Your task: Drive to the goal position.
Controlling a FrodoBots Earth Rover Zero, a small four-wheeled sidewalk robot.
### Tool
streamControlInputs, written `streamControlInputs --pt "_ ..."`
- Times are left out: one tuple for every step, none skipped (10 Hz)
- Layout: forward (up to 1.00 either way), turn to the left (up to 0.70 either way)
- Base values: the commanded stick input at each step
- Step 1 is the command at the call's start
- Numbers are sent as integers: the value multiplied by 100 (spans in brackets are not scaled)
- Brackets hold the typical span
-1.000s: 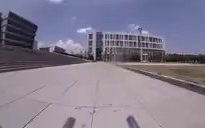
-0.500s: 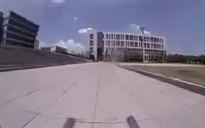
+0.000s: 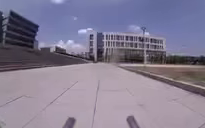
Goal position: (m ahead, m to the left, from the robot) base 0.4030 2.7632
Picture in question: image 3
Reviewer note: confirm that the white multi-storey building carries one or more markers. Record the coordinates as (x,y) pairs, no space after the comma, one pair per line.
(123,43)

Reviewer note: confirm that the pale concrete slab pavement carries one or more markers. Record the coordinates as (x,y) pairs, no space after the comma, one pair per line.
(100,100)

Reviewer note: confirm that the lamp pole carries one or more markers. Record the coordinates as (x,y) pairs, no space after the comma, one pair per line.
(144,46)

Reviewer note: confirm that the low building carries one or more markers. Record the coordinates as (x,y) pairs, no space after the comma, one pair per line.
(55,49)

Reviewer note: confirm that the robot's own part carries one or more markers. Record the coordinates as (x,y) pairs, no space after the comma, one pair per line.
(132,122)
(69,122)

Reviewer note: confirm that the wide concrete steps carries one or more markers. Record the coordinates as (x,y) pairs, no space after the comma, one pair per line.
(26,57)

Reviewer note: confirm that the concrete kerb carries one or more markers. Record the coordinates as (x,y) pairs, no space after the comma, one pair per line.
(176,84)

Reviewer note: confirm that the row of trees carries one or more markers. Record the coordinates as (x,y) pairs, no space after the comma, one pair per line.
(190,60)

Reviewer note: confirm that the dry grass area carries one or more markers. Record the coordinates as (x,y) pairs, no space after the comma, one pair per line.
(190,75)

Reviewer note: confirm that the dark banded building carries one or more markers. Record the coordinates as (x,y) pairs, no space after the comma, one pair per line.
(20,31)

